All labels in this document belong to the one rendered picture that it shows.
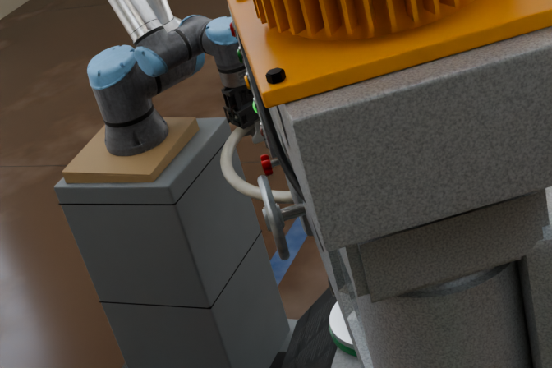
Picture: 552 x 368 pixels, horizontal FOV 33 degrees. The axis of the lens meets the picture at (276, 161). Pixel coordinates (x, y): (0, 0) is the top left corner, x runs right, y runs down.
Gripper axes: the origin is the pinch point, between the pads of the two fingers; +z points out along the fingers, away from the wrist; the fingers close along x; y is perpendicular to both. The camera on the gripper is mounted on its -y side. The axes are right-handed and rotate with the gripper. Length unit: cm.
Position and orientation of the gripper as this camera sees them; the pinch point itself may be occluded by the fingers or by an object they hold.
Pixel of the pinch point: (263, 140)
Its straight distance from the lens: 261.4
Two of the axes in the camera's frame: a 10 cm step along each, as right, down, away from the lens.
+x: 6.2, 2.8, -7.3
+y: -7.4, 4.9, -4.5
